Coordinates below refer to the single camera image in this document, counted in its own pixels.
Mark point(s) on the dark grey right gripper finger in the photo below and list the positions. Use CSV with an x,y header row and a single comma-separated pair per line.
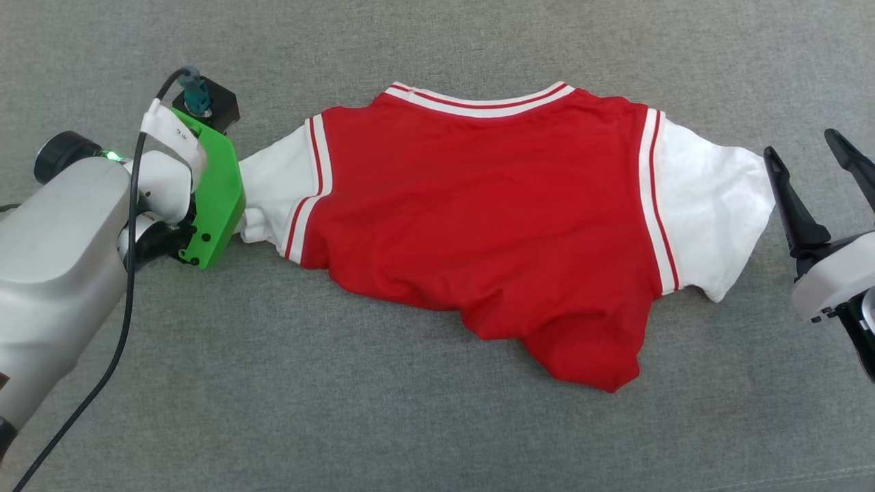
x,y
793,212
858,167

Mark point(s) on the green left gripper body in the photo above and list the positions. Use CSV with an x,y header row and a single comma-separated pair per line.
x,y
222,198

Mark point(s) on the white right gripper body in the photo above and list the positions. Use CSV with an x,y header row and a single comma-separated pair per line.
x,y
841,273

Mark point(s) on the red white short-sleeve shirt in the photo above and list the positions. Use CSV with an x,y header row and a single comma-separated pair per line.
x,y
478,219

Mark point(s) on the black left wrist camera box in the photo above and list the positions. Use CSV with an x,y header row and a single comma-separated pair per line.
x,y
222,106

